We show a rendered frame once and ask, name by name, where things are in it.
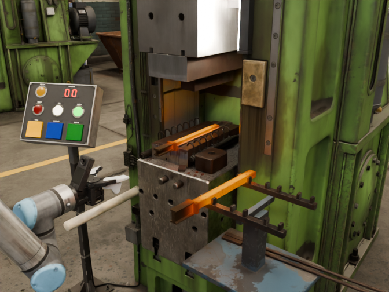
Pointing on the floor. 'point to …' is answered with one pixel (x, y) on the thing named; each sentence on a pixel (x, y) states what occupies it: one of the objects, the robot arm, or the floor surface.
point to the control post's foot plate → (91, 287)
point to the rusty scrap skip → (113, 46)
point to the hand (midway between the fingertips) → (114, 170)
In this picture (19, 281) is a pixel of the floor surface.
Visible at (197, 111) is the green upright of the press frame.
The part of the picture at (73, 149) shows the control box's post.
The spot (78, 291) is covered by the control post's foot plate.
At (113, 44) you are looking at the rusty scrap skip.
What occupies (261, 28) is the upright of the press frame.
